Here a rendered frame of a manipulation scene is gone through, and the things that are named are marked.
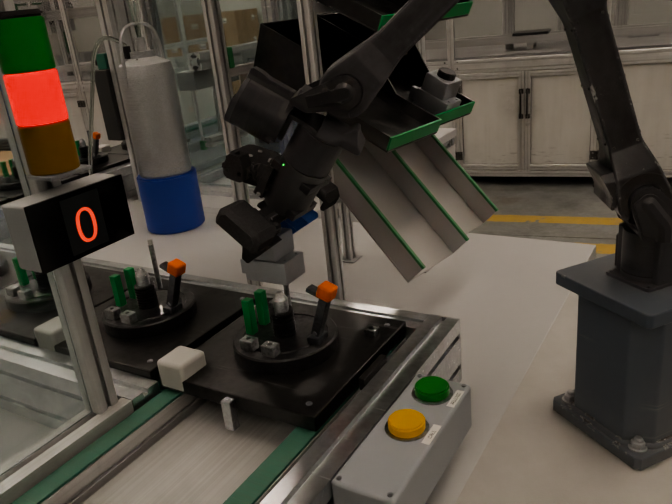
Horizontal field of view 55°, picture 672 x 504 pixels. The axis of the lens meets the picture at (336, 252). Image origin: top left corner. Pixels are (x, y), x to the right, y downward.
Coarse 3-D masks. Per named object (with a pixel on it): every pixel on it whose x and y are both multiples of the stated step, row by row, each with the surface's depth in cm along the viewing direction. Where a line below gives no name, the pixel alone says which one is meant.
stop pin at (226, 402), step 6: (222, 402) 77; (228, 402) 77; (234, 402) 78; (222, 408) 78; (228, 408) 77; (234, 408) 78; (228, 414) 78; (234, 414) 78; (228, 420) 78; (234, 420) 78; (228, 426) 78; (234, 426) 78
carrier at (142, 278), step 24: (120, 288) 99; (144, 288) 97; (192, 288) 109; (216, 288) 108; (96, 312) 104; (120, 312) 96; (144, 312) 97; (168, 312) 96; (192, 312) 98; (216, 312) 99; (240, 312) 100; (120, 336) 94; (144, 336) 94; (168, 336) 93; (192, 336) 93; (120, 360) 88; (144, 360) 88
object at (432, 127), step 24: (264, 24) 99; (288, 24) 103; (264, 48) 100; (288, 48) 97; (336, 48) 107; (288, 72) 99; (384, 96) 104; (360, 120) 93; (384, 120) 99; (408, 120) 101; (432, 120) 100; (384, 144) 92
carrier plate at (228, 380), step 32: (352, 320) 92; (384, 320) 91; (224, 352) 88; (352, 352) 84; (384, 352) 86; (192, 384) 81; (224, 384) 80; (256, 384) 79; (288, 384) 79; (320, 384) 78; (352, 384) 79; (288, 416) 74; (320, 416) 73
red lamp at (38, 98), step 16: (16, 80) 62; (32, 80) 62; (48, 80) 63; (16, 96) 63; (32, 96) 63; (48, 96) 64; (16, 112) 64; (32, 112) 63; (48, 112) 64; (64, 112) 65
